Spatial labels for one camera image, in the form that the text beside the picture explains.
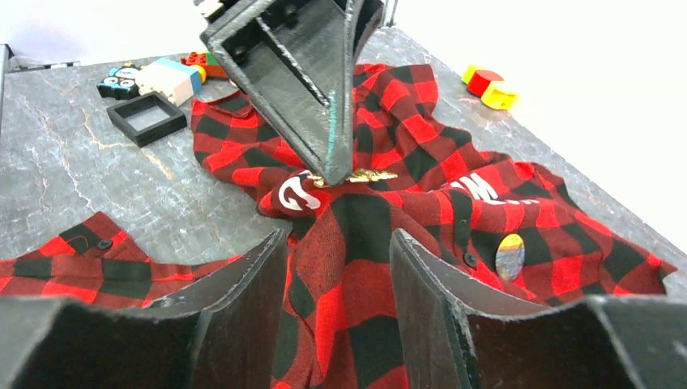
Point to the white blue toy brick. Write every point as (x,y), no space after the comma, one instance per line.
(174,81)

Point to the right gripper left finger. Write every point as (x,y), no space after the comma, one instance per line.
(219,332)

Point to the black square frame left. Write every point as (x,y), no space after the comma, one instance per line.
(148,118)

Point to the owl toy block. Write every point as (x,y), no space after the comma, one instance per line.
(120,83)

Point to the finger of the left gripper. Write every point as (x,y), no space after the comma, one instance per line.
(368,18)
(294,60)

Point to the round holographic badge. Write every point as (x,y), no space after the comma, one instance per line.
(510,256)

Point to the orange red toy brick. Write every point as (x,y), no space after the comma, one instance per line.
(207,61)

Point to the red black plaid shirt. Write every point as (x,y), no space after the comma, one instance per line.
(338,325)

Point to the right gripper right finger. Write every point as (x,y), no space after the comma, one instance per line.
(457,332)

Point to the red cylinder block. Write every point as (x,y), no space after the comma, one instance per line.
(481,80)

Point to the gold brooch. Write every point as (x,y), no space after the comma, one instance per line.
(359,175)

